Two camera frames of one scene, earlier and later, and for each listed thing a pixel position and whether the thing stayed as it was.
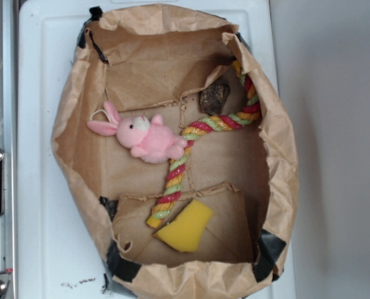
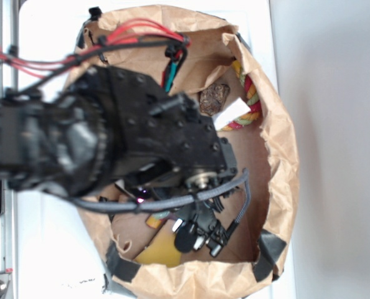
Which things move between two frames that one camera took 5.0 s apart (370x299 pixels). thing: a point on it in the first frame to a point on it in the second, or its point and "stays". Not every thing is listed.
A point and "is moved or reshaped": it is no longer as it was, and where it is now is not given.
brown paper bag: x=174 y=143 stays
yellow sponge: x=184 y=233 is moved or reshaped
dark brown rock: x=213 y=98 stays
